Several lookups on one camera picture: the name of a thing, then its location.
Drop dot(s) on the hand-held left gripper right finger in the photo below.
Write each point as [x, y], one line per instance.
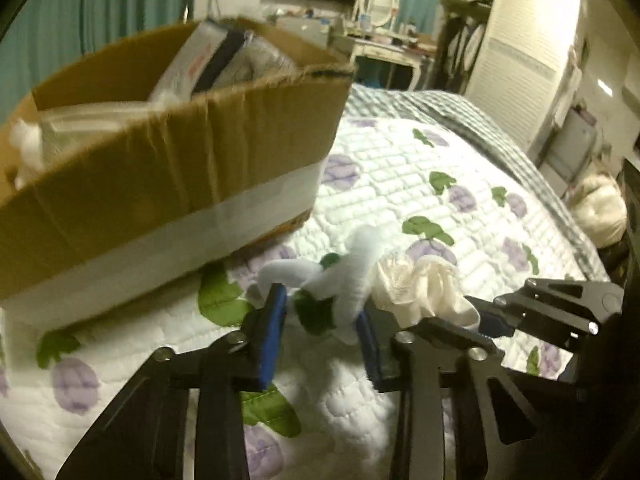
[371, 357]

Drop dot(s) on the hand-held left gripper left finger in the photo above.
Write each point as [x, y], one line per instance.
[272, 340]

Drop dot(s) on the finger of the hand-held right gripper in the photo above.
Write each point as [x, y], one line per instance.
[565, 305]
[492, 317]

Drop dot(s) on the cream cloth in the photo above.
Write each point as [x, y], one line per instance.
[425, 285]

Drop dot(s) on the cardboard box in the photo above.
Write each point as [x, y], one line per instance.
[165, 185]

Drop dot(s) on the clear plastic bag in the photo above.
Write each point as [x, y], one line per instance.
[95, 127]

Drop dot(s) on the grey cloth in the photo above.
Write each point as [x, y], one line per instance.
[260, 60]

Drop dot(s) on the white packet with red strip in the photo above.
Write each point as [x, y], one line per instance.
[187, 62]

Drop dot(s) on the cream stuffed sack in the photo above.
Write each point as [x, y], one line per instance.
[600, 210]

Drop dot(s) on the floral quilted mat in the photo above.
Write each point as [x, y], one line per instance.
[400, 200]

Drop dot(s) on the white floor appliance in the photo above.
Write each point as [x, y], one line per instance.
[572, 142]

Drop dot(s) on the white louvred wardrobe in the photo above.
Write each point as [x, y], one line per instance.
[525, 55]

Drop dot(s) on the hanging dark clothes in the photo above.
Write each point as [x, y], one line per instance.
[460, 45]

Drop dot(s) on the white dressing table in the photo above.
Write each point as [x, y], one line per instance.
[385, 52]

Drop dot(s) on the grey mini fridge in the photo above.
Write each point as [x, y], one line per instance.
[302, 30]

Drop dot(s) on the oval vanity mirror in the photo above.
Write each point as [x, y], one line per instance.
[377, 2]

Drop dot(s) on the wide teal curtain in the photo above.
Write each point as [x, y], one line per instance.
[90, 5]

